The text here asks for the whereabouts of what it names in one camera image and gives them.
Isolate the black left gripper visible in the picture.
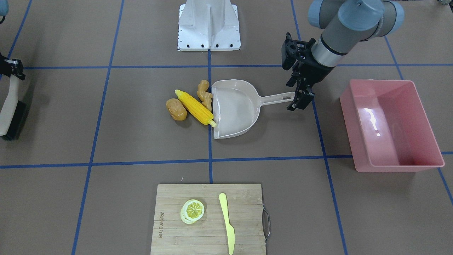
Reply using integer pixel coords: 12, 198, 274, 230
281, 33, 335, 111

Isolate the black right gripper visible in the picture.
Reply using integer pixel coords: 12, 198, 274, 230
0, 54, 26, 81

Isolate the beige hand brush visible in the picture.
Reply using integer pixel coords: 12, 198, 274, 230
0, 74, 27, 141

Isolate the tan toy ginger root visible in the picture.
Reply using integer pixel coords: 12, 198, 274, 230
197, 80, 213, 112

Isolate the yellow toy corn cob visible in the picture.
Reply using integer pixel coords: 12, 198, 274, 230
175, 89, 217, 127

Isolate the brown toy potato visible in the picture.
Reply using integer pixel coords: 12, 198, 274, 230
166, 98, 187, 121

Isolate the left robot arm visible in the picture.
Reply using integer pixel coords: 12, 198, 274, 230
281, 0, 405, 111

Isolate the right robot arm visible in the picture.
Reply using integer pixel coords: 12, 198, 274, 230
0, 0, 26, 80

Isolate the pink plastic bin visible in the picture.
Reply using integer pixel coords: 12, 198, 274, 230
340, 79, 445, 172

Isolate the yellow plastic knife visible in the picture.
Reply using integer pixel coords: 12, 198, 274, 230
219, 193, 236, 255

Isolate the yellow lemon slice toy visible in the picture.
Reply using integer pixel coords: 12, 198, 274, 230
180, 199, 205, 224

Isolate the bamboo cutting board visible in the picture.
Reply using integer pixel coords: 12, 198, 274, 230
150, 184, 266, 255

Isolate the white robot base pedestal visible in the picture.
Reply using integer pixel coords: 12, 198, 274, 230
177, 0, 241, 51

